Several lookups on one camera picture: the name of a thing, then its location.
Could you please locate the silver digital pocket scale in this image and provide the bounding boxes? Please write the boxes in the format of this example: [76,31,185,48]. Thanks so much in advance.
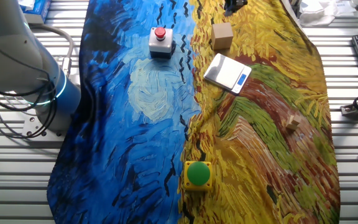
[203,53,253,95]

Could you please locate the white crumpled paper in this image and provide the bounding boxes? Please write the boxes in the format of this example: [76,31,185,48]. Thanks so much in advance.
[297,0,357,27]

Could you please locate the red button grey box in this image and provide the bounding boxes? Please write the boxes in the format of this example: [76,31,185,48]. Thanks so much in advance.
[148,26,175,60]

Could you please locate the small wooden block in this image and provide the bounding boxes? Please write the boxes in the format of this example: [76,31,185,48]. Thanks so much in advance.
[285,114,303,131]

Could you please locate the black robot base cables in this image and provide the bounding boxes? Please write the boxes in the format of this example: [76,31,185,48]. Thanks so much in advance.
[0,46,58,140]

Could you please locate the blue tissue box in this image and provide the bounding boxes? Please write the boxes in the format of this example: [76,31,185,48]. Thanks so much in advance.
[18,0,53,24]

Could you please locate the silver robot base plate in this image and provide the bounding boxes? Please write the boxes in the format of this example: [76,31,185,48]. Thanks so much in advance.
[21,115,67,141]

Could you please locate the painted blue yellow cloth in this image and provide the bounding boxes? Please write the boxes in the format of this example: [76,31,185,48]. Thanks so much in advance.
[46,0,342,224]

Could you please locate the large wooden cube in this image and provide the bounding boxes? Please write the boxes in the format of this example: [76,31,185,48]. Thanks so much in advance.
[210,22,234,52]

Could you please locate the green button yellow box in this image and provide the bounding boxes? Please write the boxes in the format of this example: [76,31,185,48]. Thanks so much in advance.
[183,161,214,192]

